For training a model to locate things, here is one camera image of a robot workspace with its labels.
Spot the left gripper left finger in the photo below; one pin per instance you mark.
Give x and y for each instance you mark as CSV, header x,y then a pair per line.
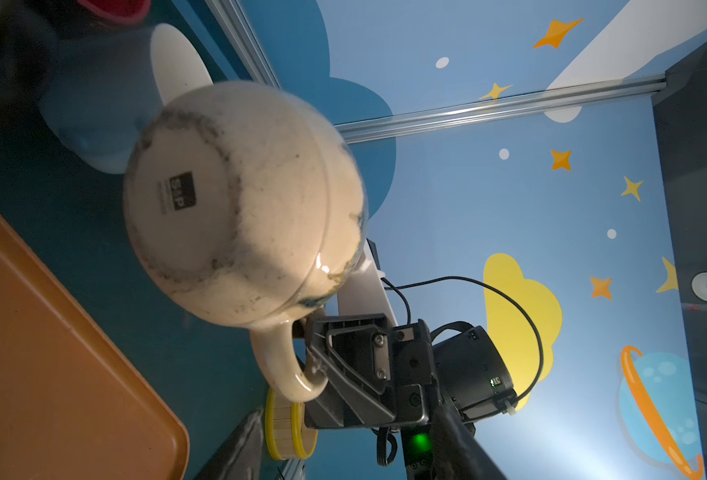
x,y
240,456

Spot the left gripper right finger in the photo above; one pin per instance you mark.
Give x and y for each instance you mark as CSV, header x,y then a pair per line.
x,y
456,454

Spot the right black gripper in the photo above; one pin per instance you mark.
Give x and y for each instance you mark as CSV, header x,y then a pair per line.
x,y
379,375

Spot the orange plastic tray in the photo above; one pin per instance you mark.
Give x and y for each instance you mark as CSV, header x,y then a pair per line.
x,y
71,405

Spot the beige ceramic teapot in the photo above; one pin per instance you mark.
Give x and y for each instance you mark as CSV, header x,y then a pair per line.
x,y
245,206

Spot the lavender mug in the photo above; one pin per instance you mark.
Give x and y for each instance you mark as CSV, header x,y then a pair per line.
x,y
108,88

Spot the black skull mug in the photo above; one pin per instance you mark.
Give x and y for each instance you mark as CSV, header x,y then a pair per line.
x,y
120,12

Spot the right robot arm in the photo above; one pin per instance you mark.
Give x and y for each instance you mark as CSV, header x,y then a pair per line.
x,y
473,380

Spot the yellow plastic basket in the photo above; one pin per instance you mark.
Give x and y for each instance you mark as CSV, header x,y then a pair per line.
x,y
287,435

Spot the aluminium frame right post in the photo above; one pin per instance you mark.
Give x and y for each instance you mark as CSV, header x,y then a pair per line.
x,y
560,101

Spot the aluminium frame back bar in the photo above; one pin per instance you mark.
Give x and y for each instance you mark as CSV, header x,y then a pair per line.
x,y
235,23

